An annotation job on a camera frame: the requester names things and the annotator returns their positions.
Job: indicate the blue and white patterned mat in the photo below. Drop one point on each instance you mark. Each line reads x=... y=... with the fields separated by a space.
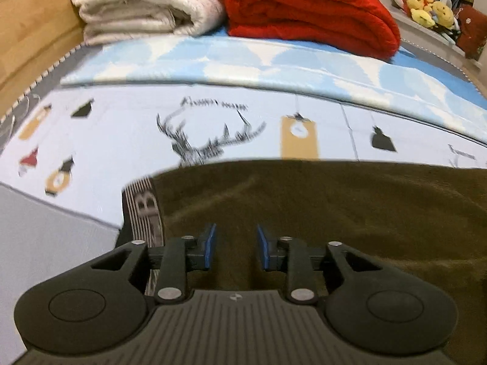
x=236 y=59

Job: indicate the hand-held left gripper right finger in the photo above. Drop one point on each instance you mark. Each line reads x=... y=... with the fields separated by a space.
x=262 y=247

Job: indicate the grey mat panel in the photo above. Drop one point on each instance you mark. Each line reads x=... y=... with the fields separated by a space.
x=45 y=243

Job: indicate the deer and lamp printed mat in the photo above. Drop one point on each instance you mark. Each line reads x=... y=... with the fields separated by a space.
x=125 y=137

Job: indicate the cream folded blanket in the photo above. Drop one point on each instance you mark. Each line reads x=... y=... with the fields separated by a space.
x=144 y=5

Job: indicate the red folded blanket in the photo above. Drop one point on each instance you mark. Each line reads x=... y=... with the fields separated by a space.
x=304 y=7

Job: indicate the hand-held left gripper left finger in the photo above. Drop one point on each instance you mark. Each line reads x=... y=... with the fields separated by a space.
x=208 y=247

